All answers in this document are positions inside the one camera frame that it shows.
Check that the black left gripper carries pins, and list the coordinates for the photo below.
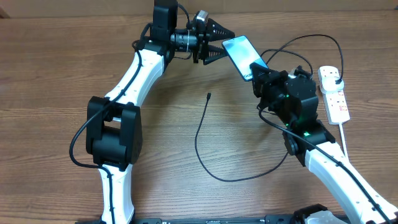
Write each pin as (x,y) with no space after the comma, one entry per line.
(202,40)

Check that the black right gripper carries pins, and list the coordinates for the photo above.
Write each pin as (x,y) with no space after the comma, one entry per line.
(268,79)

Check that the Galaxy S24+ smartphone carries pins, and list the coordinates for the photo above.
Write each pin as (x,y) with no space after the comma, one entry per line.
(242,53)

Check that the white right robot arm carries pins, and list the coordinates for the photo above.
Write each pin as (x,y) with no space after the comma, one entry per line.
(293,98)

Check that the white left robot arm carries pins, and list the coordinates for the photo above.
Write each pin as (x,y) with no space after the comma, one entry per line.
(111,139)

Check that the white charger plug adapter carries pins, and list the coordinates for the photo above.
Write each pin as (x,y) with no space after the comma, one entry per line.
(331,84)

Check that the white power strip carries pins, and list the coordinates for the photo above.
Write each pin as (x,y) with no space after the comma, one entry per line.
(335,103)

